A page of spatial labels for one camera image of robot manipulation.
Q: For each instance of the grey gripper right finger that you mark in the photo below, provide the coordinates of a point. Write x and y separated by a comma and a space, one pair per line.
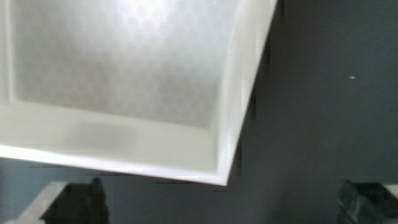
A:
366, 203

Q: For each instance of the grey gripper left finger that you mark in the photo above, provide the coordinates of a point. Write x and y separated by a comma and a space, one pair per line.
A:
68, 204

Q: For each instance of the white drawer box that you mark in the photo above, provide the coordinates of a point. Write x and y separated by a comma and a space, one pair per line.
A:
126, 78

